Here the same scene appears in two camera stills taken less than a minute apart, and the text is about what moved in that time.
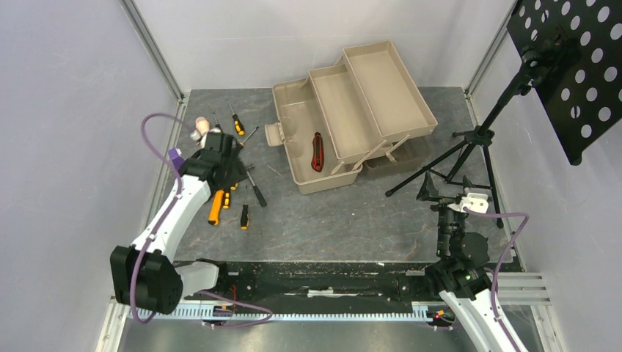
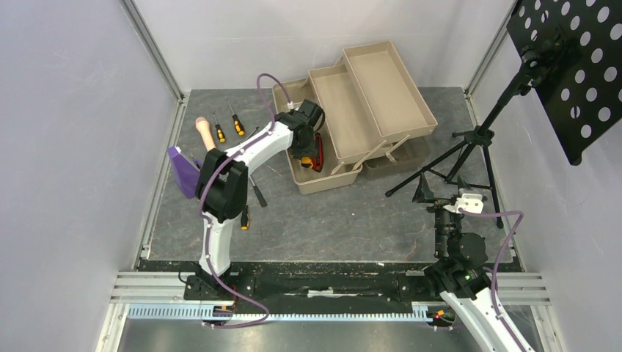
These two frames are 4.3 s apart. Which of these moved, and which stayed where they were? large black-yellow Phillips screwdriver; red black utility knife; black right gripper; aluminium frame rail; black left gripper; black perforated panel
Moved: large black-yellow Phillips screwdriver; black left gripper
Stayed: red black utility knife; black perforated panel; aluminium frame rail; black right gripper
